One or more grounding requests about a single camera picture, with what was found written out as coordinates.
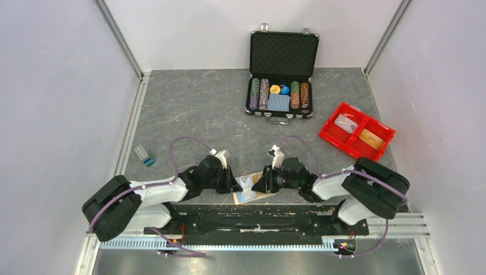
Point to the orange brown chip row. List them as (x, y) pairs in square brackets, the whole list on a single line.
[(304, 97)]

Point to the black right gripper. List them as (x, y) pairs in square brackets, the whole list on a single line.
[(265, 184)]

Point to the blue playing card deck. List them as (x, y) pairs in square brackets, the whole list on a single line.
[(278, 102)]

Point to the red double plastic bin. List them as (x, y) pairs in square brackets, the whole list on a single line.
[(351, 143)]

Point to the blue dealer chip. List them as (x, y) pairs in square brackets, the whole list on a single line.
[(284, 89)]

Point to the white card in bin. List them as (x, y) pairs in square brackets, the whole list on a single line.
[(346, 124)]

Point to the yellow card in bin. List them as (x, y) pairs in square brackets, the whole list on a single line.
[(371, 139)]

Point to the green orange chip row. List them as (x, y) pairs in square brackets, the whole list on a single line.
[(295, 95)]

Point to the yellow dealer chip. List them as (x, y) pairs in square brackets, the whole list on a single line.
[(275, 89)]

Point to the pink white chip row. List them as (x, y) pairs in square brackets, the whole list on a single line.
[(263, 94)]

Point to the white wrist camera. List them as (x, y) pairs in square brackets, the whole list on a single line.
[(222, 156), (277, 156)]

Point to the beige leather card holder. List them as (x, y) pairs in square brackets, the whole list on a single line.
[(247, 194)]

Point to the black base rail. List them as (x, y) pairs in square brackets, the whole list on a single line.
[(257, 224)]

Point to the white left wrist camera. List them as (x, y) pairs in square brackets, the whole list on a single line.
[(222, 156)]

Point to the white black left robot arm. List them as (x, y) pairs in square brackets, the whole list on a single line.
[(123, 205)]

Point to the green purple chip row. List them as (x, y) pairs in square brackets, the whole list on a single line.
[(254, 94)]

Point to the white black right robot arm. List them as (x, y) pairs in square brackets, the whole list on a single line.
[(372, 188)]

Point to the black poker chip case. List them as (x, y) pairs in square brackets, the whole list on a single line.
[(282, 57)]

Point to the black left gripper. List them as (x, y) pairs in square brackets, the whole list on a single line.
[(230, 182)]

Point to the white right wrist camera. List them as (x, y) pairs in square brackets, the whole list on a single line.
[(277, 156)]

